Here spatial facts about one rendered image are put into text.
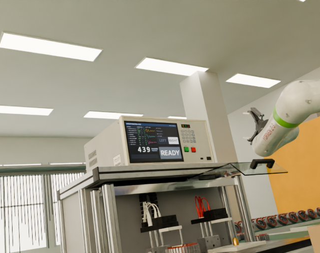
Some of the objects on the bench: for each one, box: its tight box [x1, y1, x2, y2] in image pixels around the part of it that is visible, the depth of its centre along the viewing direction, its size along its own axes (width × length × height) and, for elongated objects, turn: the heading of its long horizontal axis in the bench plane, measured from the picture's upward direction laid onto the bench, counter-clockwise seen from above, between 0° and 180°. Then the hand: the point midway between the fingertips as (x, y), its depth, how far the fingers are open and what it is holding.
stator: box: [165, 242, 200, 253], centre depth 112 cm, size 11×11×4 cm
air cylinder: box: [197, 235, 221, 253], centre depth 137 cm, size 5×8×6 cm
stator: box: [244, 233, 270, 242], centre depth 160 cm, size 11×11×4 cm
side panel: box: [57, 189, 90, 253], centre depth 135 cm, size 28×3×32 cm, turn 6°
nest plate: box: [207, 240, 266, 253], centre depth 125 cm, size 15×15×1 cm
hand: (245, 125), depth 192 cm, fingers open, 13 cm apart
